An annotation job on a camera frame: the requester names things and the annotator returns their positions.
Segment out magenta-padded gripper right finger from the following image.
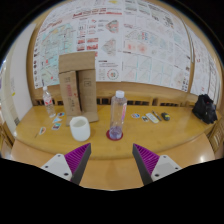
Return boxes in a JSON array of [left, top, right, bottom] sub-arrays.
[[131, 143, 183, 187]]

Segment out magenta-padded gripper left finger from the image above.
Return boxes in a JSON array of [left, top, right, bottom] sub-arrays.
[[40, 142, 92, 186]]

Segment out clear bottle with pink label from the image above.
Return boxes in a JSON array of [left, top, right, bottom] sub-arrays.
[[109, 89, 128, 140]]

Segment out white ceramic mug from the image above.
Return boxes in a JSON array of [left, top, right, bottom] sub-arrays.
[[69, 115, 92, 143]]

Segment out small black yellow device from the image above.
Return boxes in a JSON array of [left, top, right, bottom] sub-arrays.
[[160, 112, 171, 122]]

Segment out white remote control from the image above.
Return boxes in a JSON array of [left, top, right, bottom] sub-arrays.
[[145, 112, 160, 125]]

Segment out dark pen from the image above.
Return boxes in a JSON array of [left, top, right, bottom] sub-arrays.
[[151, 109, 163, 122]]

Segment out wooden chair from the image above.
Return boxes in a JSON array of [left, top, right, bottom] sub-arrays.
[[208, 116, 224, 158]]

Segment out clear bottle with red label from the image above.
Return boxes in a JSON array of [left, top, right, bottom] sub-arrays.
[[42, 85, 57, 119]]

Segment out black bag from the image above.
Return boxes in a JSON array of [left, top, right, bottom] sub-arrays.
[[191, 93, 219, 125]]

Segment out brown cardboard box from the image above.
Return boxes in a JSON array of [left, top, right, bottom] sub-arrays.
[[57, 50, 100, 127]]

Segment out large printed wall poster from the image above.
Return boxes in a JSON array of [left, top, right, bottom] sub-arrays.
[[32, 0, 224, 98]]

